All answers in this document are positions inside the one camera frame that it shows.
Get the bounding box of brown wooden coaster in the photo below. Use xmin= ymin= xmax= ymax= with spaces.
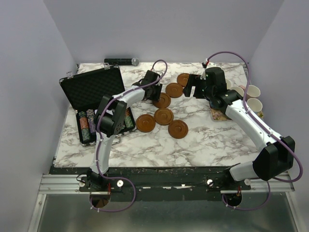
xmin=168 ymin=120 xmax=188 ymax=139
xmin=166 ymin=83 xmax=183 ymax=98
xmin=154 ymin=108 xmax=174 ymax=126
xmin=153 ymin=93 xmax=171 ymax=108
xmin=177 ymin=73 xmax=190 ymax=87
xmin=136 ymin=114 xmax=155 ymax=132

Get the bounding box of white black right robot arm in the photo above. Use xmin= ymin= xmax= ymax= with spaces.
xmin=183 ymin=67 xmax=295 ymax=189

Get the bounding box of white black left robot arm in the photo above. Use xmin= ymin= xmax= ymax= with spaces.
xmin=86 ymin=69 xmax=164 ymax=191

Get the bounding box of black microphone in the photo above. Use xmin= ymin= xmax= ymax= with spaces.
xmin=104 ymin=58 xmax=140 ymax=66

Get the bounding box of light green mug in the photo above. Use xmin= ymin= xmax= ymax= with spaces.
xmin=225 ymin=79 xmax=231 ymax=89

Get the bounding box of floral serving tray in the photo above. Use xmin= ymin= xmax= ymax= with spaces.
xmin=209 ymin=102 xmax=264 ymax=121

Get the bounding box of teal mug middle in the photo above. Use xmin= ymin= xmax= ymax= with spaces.
xmin=230 ymin=87 xmax=244 ymax=97

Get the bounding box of pink mug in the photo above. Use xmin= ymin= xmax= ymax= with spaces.
xmin=246 ymin=85 xmax=261 ymax=99

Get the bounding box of light blue mug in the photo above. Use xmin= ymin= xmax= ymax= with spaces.
xmin=247 ymin=98 xmax=263 ymax=113

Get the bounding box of black poker chip case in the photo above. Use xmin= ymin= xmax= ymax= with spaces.
xmin=59 ymin=65 xmax=125 ymax=146

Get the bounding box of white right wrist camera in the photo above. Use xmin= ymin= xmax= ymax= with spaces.
xmin=201 ymin=60 xmax=217 ymax=70

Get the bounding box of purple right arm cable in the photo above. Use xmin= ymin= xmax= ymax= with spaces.
xmin=204 ymin=51 xmax=304 ymax=210

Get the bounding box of aluminium mounting rail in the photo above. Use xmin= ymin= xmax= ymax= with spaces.
xmin=38 ymin=172 xmax=295 ymax=194

